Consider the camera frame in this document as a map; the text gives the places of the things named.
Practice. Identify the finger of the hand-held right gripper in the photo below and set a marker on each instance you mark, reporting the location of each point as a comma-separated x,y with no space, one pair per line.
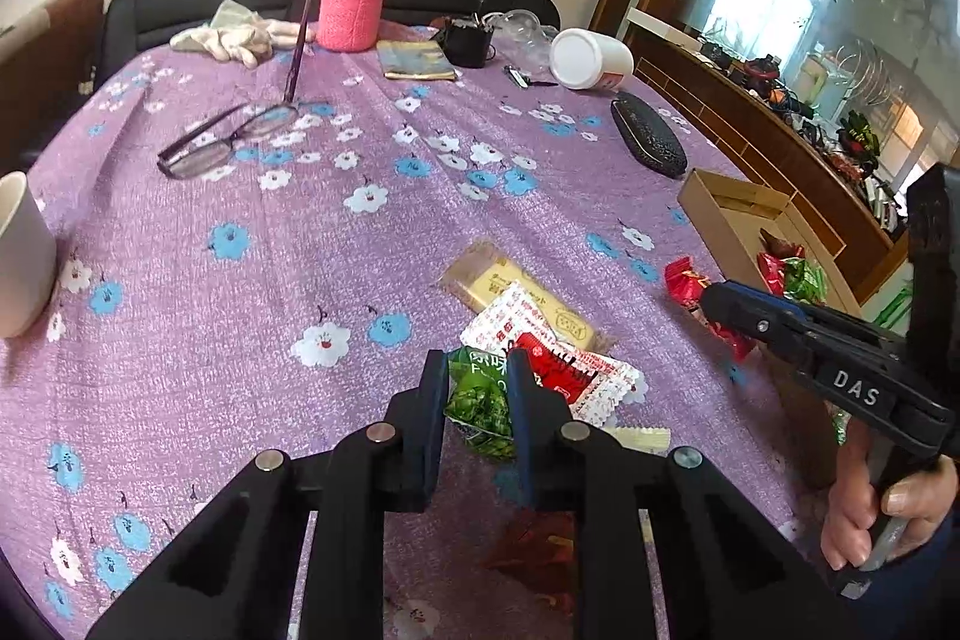
780,299
735,310

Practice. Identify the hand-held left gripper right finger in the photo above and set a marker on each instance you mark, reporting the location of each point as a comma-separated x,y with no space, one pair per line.
521,430

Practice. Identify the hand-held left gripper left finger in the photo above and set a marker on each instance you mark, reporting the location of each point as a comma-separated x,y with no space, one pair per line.
435,415

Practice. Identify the green pea snack packet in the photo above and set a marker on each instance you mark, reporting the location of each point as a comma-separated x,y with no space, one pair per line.
480,400
802,280

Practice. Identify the cardboard box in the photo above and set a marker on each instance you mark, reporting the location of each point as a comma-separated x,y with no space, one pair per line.
720,212

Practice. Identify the tan yellow wafer bar packet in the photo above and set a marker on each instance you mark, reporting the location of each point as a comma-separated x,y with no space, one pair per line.
510,287

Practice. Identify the person's right hand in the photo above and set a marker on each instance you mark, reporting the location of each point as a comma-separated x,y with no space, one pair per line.
847,512

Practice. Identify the maroon snack packet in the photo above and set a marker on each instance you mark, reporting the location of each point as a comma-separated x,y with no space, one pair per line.
780,242

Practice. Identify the white packet with red label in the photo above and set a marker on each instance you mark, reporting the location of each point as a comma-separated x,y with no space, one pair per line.
585,377

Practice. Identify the white packet with red dots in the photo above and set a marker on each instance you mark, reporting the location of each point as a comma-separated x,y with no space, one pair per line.
510,321

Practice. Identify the pale yellow snack packet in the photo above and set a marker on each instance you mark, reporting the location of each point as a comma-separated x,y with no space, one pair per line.
637,439

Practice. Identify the dark red shiny snack packet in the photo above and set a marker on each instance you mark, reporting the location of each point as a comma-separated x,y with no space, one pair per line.
536,550

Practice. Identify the wooden brick-pattern counter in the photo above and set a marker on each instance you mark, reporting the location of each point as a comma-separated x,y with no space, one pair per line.
750,115

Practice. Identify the black glasses case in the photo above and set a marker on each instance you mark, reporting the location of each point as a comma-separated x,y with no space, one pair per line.
649,134

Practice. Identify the purple floral tablecloth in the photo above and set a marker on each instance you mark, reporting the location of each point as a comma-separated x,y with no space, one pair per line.
225,310

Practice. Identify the white plastic jar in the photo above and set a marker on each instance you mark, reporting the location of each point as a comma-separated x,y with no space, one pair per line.
585,59

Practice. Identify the white flat box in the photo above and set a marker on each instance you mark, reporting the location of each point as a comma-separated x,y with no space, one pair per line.
660,27

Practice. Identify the eyeglasses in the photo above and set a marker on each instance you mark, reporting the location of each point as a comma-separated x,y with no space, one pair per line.
202,156

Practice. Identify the clear glass cup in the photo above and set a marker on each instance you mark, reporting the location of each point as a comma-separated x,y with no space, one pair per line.
525,29

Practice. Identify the shiny notebook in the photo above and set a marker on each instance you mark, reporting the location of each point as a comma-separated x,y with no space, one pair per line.
412,61

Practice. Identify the black cup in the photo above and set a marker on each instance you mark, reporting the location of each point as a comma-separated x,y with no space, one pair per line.
465,48

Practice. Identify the white cloth gloves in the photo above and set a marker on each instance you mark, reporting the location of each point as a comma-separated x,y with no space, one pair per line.
225,44

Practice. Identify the white mug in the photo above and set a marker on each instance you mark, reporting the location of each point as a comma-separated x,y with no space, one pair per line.
26,257

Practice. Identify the brown armchair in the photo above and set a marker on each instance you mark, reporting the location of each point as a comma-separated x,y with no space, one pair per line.
60,40

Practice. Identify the bamboo print wall panel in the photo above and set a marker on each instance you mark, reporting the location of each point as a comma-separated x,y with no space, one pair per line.
896,306

